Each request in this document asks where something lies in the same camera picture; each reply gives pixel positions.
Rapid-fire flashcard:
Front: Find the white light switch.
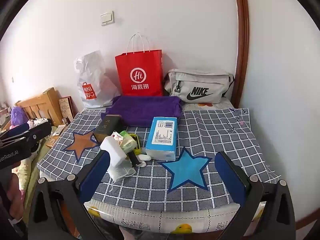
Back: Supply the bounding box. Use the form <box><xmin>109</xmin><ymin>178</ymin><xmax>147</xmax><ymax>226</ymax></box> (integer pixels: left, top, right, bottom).
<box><xmin>100</xmin><ymin>11</ymin><xmax>114</xmax><ymax>26</ymax></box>

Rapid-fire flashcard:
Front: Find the black cloth piece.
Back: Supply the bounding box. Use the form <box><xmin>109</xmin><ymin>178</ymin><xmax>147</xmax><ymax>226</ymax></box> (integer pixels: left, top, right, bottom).
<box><xmin>127</xmin><ymin>152</ymin><xmax>141</xmax><ymax>167</ymax></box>

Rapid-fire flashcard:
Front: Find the red paper shopping bag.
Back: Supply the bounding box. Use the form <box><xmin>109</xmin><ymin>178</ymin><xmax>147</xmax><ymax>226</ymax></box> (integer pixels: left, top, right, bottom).
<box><xmin>115</xmin><ymin>32</ymin><xmax>163</xmax><ymax>97</ymax></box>

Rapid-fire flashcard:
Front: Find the wooden nightstand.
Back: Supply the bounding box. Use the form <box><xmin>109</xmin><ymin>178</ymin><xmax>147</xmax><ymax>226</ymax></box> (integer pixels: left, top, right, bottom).
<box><xmin>46</xmin><ymin>123</ymin><xmax>73</xmax><ymax>151</ymax></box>

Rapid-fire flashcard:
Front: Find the patterned book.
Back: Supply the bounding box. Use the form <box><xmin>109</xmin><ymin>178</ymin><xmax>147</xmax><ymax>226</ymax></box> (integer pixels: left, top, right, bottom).
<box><xmin>59</xmin><ymin>96</ymin><xmax>74</xmax><ymax>120</ymax></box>

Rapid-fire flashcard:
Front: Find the grey waist bag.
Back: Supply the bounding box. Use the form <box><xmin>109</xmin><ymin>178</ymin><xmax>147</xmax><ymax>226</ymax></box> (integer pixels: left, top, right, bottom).
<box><xmin>164</xmin><ymin>69</ymin><xmax>235</xmax><ymax>104</ymax></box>

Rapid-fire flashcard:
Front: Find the light green tissue packet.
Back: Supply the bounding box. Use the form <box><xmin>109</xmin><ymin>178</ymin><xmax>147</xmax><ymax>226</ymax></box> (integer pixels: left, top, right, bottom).
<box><xmin>121</xmin><ymin>137</ymin><xmax>137</xmax><ymax>153</ymax></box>

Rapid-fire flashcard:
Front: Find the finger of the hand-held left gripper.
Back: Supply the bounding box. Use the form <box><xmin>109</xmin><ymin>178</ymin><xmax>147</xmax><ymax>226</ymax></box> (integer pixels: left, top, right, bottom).
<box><xmin>7</xmin><ymin>122</ymin><xmax>52</xmax><ymax>143</ymax></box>

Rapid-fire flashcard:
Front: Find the dark tea tin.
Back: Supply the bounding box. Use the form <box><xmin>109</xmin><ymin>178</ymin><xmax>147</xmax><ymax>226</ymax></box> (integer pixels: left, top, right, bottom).
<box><xmin>93</xmin><ymin>114</ymin><xmax>122</xmax><ymax>143</ymax></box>

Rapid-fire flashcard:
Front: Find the blue tissue pack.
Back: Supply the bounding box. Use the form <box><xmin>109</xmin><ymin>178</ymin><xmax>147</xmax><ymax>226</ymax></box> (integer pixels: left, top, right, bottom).
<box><xmin>145</xmin><ymin>117</ymin><xmax>178</xmax><ymax>161</ymax></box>

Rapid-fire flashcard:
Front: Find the wooden bed headboard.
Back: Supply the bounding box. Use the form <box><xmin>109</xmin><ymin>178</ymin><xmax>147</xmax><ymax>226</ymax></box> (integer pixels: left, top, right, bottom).
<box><xmin>15</xmin><ymin>87</ymin><xmax>63</xmax><ymax>128</ymax></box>

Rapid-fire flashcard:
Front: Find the grey checked star cloth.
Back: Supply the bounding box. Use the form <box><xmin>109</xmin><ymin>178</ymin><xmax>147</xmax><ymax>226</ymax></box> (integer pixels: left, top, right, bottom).
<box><xmin>37</xmin><ymin>106</ymin><xmax>277</xmax><ymax>212</ymax></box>

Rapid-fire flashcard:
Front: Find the yellow black glove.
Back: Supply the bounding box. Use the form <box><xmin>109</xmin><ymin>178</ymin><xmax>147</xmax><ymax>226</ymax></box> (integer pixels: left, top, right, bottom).
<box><xmin>130</xmin><ymin>134</ymin><xmax>142</xmax><ymax>155</ymax></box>

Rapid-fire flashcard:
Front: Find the black and white plush toy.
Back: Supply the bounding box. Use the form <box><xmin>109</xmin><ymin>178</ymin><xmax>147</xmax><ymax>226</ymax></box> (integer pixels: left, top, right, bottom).
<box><xmin>27</xmin><ymin>117</ymin><xmax>51</xmax><ymax>128</ymax></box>

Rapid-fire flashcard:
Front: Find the wooden door frame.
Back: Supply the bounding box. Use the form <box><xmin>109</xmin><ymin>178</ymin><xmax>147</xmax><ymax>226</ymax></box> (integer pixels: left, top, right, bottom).
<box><xmin>232</xmin><ymin>0</ymin><xmax>251</xmax><ymax>108</ymax></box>

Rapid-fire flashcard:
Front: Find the white sponge block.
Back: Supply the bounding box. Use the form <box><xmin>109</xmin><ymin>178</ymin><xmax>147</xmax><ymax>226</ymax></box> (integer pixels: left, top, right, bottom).
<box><xmin>100</xmin><ymin>135</ymin><xmax>128</xmax><ymax>168</ymax></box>

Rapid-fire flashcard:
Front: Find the floral bed quilt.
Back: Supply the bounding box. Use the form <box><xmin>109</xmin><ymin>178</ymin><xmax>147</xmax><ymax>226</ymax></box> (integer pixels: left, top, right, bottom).
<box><xmin>10</xmin><ymin>130</ymin><xmax>54</xmax><ymax>205</ymax></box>

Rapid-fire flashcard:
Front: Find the purple towel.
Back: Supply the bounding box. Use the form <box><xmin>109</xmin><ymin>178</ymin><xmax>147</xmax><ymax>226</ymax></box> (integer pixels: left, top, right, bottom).
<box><xmin>101</xmin><ymin>95</ymin><xmax>183</xmax><ymax>127</ymax></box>

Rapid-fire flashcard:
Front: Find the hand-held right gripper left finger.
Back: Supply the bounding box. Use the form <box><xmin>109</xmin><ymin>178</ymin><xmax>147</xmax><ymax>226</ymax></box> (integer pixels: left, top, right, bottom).
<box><xmin>28</xmin><ymin>150</ymin><xmax>125</xmax><ymax>240</ymax></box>

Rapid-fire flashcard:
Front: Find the purple plush toy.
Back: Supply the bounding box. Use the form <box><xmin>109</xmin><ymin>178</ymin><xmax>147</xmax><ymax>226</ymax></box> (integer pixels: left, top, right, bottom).
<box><xmin>10</xmin><ymin>106</ymin><xmax>28</xmax><ymax>127</ymax></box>

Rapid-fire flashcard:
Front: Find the white gauze face mask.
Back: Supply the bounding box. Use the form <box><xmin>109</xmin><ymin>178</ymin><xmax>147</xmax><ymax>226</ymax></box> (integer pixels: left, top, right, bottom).
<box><xmin>107</xmin><ymin>164</ymin><xmax>137</xmax><ymax>183</ymax></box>

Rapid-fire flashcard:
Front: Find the white plastic shopping bag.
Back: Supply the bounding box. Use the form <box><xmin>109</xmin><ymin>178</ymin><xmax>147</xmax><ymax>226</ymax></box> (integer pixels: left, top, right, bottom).
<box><xmin>74</xmin><ymin>50</ymin><xmax>121</xmax><ymax>108</ymax></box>

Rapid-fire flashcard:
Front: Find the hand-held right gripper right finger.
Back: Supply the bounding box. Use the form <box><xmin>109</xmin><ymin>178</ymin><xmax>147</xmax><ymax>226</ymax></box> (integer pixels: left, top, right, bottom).
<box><xmin>212</xmin><ymin>151</ymin><xmax>297</xmax><ymax>240</ymax></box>

